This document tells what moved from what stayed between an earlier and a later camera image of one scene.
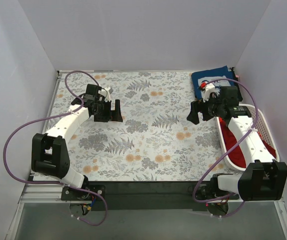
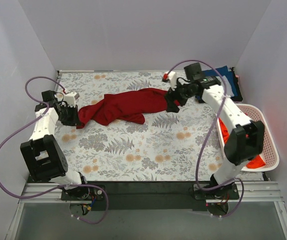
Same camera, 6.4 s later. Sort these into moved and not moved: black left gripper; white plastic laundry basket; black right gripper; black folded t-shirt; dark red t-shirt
Moved: black right gripper; dark red t-shirt; black left gripper
Not moved: black folded t-shirt; white plastic laundry basket
